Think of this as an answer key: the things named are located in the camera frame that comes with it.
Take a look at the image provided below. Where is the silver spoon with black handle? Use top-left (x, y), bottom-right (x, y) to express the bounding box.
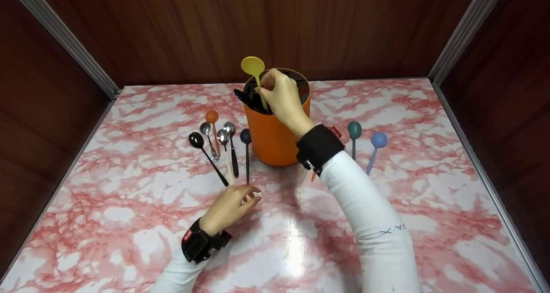
top-left (223, 121), bottom-right (240, 179)

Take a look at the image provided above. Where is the light blue plastic spoon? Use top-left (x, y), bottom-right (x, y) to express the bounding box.
top-left (366, 131), bottom-right (388, 176)

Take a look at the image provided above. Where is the person's left forearm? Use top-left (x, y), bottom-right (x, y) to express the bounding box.
top-left (147, 247), bottom-right (212, 293)

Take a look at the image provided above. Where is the person's left hand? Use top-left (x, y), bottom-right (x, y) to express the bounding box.
top-left (199, 184), bottom-right (262, 237)

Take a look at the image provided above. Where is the yellow plastic spoon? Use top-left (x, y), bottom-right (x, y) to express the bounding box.
top-left (241, 56), bottom-right (269, 112)

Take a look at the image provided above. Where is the dark blue plastic spoon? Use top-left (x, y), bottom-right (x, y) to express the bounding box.
top-left (240, 128), bottom-right (252, 186)

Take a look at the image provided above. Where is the glossy black long spoon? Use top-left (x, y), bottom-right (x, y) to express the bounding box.
top-left (188, 132), bottom-right (230, 187)

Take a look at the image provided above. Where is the silver spoon with ornate handle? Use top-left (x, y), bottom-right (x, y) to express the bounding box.
top-left (199, 122), bottom-right (220, 163)

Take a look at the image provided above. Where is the orange cylindrical utensil holder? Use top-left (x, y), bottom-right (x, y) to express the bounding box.
top-left (243, 68), bottom-right (311, 168)

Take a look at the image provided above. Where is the person's right forearm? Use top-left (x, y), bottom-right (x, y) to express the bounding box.
top-left (319, 150), bottom-right (422, 293)

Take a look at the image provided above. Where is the black wrist band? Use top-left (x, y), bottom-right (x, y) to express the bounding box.
top-left (181, 217), bottom-right (233, 265)
top-left (295, 124), bottom-right (345, 177)

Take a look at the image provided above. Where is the green plastic spoon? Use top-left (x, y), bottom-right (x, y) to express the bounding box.
top-left (347, 121), bottom-right (362, 161)

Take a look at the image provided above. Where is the orange plastic spoon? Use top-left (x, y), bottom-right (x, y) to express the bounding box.
top-left (205, 110), bottom-right (221, 157)

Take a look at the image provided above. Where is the black spoon with wide bowl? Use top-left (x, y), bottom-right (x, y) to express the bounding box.
top-left (233, 88), bottom-right (260, 112)

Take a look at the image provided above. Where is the person's right hand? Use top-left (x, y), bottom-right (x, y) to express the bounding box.
top-left (255, 68), bottom-right (317, 140)

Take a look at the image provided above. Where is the silver spoon with white handle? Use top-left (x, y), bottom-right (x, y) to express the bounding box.
top-left (216, 129), bottom-right (235, 186)

